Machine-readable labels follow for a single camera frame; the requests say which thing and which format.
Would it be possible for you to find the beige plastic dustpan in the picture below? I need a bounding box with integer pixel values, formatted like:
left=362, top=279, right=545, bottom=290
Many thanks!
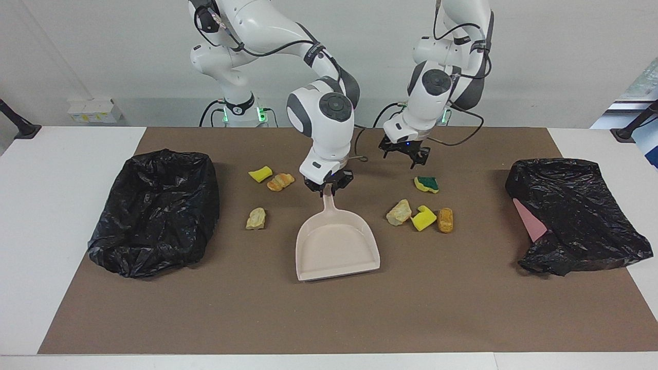
left=295, top=183, right=381, bottom=282

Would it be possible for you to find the black clamp stand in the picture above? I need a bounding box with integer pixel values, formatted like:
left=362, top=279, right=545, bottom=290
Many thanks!
left=610, top=100, right=658, bottom=143
left=0, top=99, right=42, bottom=140

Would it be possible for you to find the large yellow sponge piece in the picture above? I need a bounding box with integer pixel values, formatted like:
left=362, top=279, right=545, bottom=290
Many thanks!
left=410, top=205, right=437, bottom=232

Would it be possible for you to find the black right base cable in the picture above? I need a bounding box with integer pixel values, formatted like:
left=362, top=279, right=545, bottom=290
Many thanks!
left=199, top=99, right=227, bottom=127

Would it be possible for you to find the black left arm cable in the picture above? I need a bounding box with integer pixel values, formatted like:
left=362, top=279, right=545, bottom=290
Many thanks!
left=426, top=0, right=495, bottom=147

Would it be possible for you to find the black base cable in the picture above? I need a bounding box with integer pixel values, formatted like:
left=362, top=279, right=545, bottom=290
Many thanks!
left=373, top=102, right=408, bottom=128
left=199, top=99, right=227, bottom=127

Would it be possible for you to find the brown table mat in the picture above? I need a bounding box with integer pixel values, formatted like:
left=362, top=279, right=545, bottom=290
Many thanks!
left=38, top=127, right=658, bottom=355

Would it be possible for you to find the pale crusty bread piece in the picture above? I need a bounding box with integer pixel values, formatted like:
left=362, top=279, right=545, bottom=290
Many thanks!
left=386, top=199, right=413, bottom=227

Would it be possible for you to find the orange croissant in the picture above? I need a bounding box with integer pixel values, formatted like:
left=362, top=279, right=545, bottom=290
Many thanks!
left=266, top=173, right=296, bottom=192

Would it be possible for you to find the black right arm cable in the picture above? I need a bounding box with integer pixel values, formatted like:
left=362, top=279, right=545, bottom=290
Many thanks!
left=193, top=5, right=368, bottom=162

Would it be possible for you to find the crumpled black trash bag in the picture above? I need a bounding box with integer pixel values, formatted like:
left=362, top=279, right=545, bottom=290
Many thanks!
left=505, top=158, right=654, bottom=277

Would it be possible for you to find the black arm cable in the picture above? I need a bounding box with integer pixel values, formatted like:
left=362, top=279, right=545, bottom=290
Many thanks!
left=426, top=0, right=495, bottom=147
left=193, top=5, right=368, bottom=162

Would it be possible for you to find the open bin with black bag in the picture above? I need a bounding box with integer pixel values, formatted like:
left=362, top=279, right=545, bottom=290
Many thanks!
left=87, top=149, right=221, bottom=279

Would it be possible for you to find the black left base cable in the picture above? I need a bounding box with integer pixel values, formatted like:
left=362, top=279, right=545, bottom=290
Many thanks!
left=373, top=102, right=408, bottom=128

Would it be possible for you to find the pink bin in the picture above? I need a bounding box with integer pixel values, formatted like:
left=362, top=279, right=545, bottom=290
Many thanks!
left=513, top=198, right=550, bottom=243

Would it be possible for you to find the white box on table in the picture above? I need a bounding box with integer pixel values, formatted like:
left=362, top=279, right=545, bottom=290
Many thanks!
left=67, top=99, right=123, bottom=124

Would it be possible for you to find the small pale bread chunk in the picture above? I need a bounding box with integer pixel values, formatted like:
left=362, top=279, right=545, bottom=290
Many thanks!
left=245, top=207, right=267, bottom=230

